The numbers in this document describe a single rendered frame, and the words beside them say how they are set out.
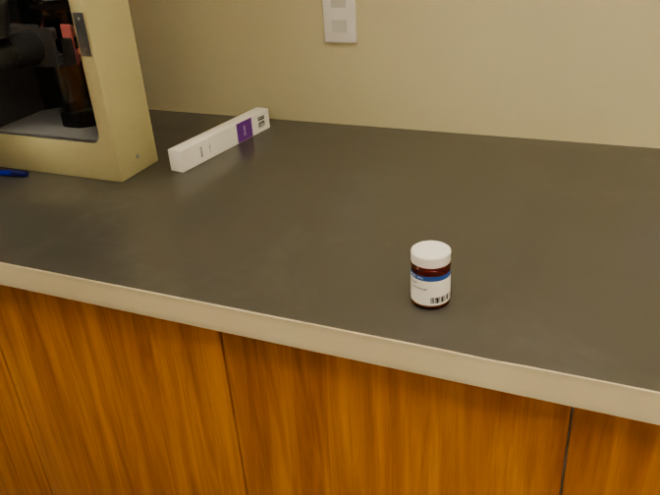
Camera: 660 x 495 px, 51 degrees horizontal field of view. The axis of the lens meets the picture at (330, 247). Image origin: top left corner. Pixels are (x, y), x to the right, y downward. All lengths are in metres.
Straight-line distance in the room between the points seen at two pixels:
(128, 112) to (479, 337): 0.78
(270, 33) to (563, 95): 0.61
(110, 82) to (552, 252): 0.78
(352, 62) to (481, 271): 0.69
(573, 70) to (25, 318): 1.04
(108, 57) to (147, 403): 0.58
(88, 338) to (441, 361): 0.56
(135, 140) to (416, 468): 0.76
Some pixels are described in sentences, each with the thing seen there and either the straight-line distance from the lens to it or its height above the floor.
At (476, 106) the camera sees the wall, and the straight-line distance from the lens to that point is 1.42.
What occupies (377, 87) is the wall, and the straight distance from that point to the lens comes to 1.47.
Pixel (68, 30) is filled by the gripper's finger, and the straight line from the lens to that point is 1.30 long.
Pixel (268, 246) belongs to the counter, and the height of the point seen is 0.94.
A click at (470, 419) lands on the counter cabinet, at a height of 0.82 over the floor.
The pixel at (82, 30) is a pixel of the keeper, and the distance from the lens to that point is 1.24.
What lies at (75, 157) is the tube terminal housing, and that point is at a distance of 1.35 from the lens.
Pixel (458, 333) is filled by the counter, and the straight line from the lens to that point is 0.80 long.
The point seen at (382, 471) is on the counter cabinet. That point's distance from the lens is 0.97.
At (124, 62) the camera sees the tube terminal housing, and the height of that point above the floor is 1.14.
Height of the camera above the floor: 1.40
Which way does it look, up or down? 28 degrees down
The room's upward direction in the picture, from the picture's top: 4 degrees counter-clockwise
